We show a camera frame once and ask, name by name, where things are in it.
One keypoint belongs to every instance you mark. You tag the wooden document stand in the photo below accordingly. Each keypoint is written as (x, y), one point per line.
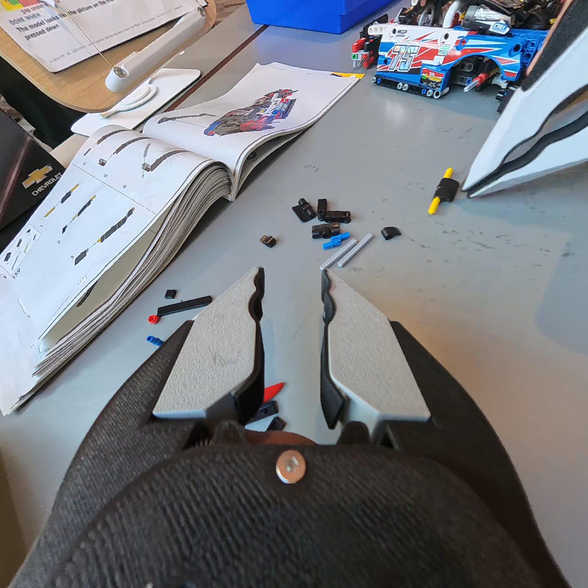
(69, 87)

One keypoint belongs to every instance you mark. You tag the black toy car set box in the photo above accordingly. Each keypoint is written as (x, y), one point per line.
(23, 151)

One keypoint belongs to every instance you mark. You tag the black axle connector brick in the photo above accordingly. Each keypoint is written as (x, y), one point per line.
(448, 189)

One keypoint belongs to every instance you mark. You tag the printed instruction sheet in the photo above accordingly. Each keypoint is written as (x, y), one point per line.
(92, 36)

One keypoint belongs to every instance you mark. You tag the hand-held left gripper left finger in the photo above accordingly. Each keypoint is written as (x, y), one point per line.
(211, 363)

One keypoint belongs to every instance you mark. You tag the open instruction booklet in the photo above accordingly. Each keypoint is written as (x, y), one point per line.
(138, 206)

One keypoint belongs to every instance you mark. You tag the blue storage bin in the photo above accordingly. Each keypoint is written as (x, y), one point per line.
(321, 16)

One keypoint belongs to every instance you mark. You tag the long black beam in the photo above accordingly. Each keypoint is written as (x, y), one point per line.
(268, 409)
(275, 423)

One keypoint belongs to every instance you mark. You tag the red wedge brick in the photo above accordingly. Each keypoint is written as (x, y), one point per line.
(273, 390)

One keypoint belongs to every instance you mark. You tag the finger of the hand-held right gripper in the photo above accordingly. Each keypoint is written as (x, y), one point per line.
(551, 158)
(528, 110)

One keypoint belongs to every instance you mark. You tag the long black tile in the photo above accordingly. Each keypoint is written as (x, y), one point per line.
(183, 305)

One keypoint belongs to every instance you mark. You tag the black pin connector brick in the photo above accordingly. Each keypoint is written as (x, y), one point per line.
(337, 216)

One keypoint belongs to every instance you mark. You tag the partly built toy car model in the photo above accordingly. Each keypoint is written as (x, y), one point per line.
(436, 50)

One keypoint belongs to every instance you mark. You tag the black clip brick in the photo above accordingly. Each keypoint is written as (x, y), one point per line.
(268, 241)

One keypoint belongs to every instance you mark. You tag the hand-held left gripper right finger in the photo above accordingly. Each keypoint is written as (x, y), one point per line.
(376, 367)

